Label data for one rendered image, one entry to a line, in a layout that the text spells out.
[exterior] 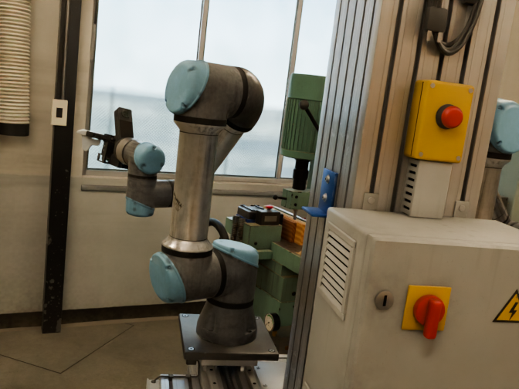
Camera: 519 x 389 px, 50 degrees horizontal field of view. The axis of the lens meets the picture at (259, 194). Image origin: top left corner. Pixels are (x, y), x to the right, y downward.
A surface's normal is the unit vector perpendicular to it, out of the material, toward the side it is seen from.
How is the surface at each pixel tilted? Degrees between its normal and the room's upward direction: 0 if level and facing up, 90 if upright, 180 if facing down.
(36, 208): 90
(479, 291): 90
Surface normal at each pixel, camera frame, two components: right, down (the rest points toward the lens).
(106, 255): 0.44, 0.21
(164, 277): -0.80, 0.14
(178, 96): -0.77, -0.12
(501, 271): 0.20, 0.19
